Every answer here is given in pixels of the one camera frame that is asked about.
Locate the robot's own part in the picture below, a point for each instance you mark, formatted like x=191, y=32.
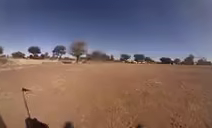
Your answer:
x=139, y=126
x=68, y=125

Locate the bare grey tree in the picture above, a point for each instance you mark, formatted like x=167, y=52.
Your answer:
x=77, y=49

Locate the pale dry grass strip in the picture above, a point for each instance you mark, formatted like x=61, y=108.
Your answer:
x=24, y=61

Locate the row of trees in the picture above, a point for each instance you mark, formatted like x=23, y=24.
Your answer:
x=139, y=58

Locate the reddish-brown dirt ground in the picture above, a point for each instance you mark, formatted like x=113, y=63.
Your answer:
x=127, y=86

